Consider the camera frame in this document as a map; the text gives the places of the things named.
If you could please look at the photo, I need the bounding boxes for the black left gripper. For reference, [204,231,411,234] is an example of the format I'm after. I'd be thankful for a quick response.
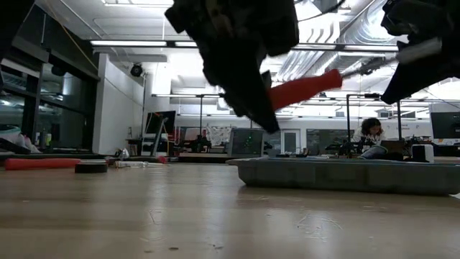
[164,0,300,134]

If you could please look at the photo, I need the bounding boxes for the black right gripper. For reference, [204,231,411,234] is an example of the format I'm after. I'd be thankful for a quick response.
[379,0,460,106]

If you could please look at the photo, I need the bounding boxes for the red-handled screwdriver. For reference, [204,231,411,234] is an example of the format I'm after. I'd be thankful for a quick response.
[4,158,82,171]
[267,53,400,112]

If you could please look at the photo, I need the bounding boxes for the grey plastic tool case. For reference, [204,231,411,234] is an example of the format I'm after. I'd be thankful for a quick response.
[226,155,460,197]

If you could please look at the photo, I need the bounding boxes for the dark tape roll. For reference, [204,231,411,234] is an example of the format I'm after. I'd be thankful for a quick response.
[74,160,109,174]

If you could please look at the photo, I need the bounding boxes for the white printed poster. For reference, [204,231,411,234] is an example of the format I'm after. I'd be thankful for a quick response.
[206,124,233,147]

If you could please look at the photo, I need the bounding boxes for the black computer monitor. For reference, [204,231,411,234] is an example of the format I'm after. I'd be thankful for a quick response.
[430,112,460,140]
[145,110,177,136]

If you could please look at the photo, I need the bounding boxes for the white door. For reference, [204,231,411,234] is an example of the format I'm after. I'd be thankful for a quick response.
[281,129,301,155]

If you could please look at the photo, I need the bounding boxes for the person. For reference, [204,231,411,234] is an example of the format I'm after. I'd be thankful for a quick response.
[351,117,387,159]

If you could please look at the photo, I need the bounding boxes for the white box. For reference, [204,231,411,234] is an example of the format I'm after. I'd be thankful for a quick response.
[411,143,435,163]

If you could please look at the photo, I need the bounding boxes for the black work gloves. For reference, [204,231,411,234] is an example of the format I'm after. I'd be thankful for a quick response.
[357,143,413,162]

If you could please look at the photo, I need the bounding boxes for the white stepladder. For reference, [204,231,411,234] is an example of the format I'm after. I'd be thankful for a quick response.
[142,114,169,158]

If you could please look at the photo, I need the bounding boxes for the clear safety glasses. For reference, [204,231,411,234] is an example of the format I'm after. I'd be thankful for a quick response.
[114,160,149,168]

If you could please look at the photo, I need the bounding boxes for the white cloth bundle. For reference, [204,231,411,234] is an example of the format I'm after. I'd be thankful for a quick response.
[0,125,41,155]

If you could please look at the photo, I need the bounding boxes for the black background rig frame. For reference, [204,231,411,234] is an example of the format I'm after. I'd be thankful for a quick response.
[346,92,403,159]
[195,92,253,136]

